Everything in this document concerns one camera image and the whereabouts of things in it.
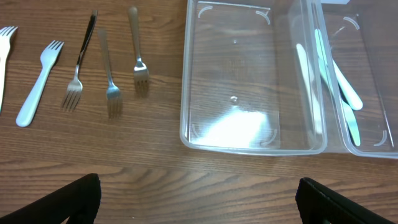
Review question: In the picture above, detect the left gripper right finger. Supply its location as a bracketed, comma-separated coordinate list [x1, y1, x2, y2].
[295, 177, 393, 224]

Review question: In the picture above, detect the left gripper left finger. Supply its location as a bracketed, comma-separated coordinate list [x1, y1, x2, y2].
[1, 173, 101, 224]

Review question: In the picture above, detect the white plastic knife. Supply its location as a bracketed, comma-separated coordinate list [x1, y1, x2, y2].
[333, 60, 363, 110]

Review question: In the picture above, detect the left clear plastic container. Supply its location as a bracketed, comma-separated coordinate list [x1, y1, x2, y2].
[180, 0, 328, 156]

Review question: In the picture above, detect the clear plastic container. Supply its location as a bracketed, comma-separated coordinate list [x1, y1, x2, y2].
[180, 0, 328, 156]
[311, 1, 397, 159]

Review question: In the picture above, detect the right clear plastic container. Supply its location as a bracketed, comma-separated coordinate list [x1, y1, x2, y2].
[311, 1, 397, 159]

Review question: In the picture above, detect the short metal fork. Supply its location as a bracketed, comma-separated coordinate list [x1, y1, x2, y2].
[98, 28, 123, 119]

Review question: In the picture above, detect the light blue plastic knife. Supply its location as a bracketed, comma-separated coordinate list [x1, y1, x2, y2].
[313, 28, 361, 147]

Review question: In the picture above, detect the long metal fork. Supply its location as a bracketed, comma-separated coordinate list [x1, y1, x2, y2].
[128, 6, 149, 98]

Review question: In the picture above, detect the white plastic fork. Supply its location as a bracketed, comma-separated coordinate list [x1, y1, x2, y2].
[0, 26, 18, 107]
[16, 40, 64, 128]

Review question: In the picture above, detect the white plastic fork far left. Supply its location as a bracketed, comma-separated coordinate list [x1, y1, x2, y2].
[0, 26, 18, 107]

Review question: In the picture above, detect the black handled metal fork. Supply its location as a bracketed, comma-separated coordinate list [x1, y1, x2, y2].
[61, 10, 98, 111]

